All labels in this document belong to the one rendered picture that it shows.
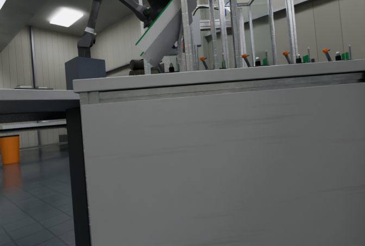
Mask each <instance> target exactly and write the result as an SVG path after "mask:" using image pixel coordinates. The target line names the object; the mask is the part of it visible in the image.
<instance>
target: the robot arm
mask: <svg viewBox="0 0 365 246"><path fill-rule="evenodd" d="M102 1H103V0H92V7H91V11H90V15H89V20H88V23H87V27H86V29H85V30H84V32H83V35H82V37H81V39H80V40H79V41H78V42H77V49H78V56H79V57H85V58H91V53H90V48H91V47H92V46H93V44H95V41H96V36H97V33H95V25H96V20H97V16H98V11H99V8H100V5H101V3H102ZM119 1H120V2H122V3H123V4H124V5H125V6H127V7H128V8H129V9H130V10H132V11H133V12H134V13H135V15H136V16H137V17H138V18H139V20H140V21H142V22H143V28H146V27H148V28H149V27H150V25H151V24H152V23H153V21H152V20H151V18H150V17H149V15H148V13H147V11H146V10H147V9H148V8H146V7H145V6H143V5H139V4H137V3H136V2H135V1H133V0H119Z"/></svg>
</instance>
